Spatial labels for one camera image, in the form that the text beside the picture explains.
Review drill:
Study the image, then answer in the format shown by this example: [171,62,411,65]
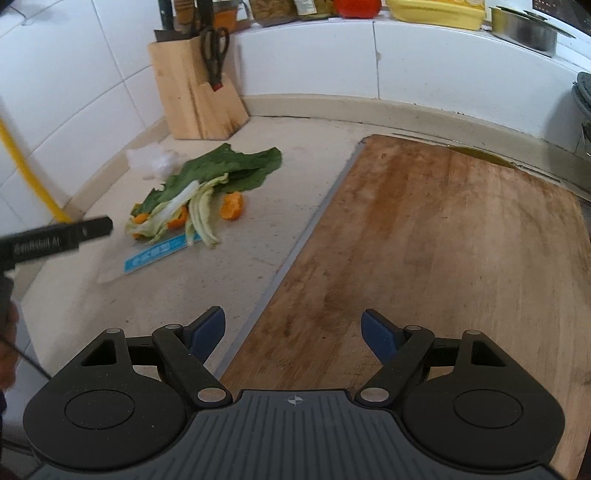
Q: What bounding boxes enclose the white-stemmed vegetable leaf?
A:
[127,180,204,241]

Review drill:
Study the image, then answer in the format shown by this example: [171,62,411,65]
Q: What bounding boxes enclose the black cable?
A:
[0,337,52,381]

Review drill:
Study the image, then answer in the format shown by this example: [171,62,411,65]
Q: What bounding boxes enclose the glass jar of pale pickles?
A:
[249,0,296,26]

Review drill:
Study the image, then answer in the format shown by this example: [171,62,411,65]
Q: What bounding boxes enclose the yellow oil bottle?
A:
[385,0,486,31]

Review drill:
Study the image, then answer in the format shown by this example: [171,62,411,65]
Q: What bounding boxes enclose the wooden cutting board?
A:
[217,134,591,480]

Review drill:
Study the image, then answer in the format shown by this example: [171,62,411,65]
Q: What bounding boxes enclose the clear plastic bag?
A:
[127,143,180,179]

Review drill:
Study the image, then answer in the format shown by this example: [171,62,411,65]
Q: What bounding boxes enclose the person's left hand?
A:
[0,305,20,393]

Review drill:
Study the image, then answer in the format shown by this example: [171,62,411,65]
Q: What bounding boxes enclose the yellow pipe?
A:
[0,115,72,224]

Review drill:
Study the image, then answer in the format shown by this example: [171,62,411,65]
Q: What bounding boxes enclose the black scissors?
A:
[199,27,230,90]

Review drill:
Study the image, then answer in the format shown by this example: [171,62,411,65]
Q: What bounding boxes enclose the orange-lidded glass jar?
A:
[293,0,335,19]

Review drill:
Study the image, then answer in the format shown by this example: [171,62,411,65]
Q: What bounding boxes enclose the blue white wrapper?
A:
[97,231,204,283]

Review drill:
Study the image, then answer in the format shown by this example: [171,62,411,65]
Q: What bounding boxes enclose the red tomato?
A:
[335,0,383,19]

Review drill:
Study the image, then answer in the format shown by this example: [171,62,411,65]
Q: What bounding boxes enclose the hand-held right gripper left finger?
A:
[69,305,232,408]

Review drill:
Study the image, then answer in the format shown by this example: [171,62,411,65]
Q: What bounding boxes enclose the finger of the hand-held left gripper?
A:
[76,216,114,243]

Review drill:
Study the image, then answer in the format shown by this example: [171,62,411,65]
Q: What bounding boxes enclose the wooden knife block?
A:
[148,37,250,140]

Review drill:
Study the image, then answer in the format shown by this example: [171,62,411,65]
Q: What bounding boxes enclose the steel pot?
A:
[489,4,577,58]

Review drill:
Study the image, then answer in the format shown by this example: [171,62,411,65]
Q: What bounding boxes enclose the large green leaf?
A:
[143,143,282,217]

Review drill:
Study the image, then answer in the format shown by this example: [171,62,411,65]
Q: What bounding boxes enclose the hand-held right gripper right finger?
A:
[355,309,513,406]

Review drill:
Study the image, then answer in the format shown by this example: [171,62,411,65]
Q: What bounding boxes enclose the pale napa cabbage leaf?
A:
[185,175,229,248]

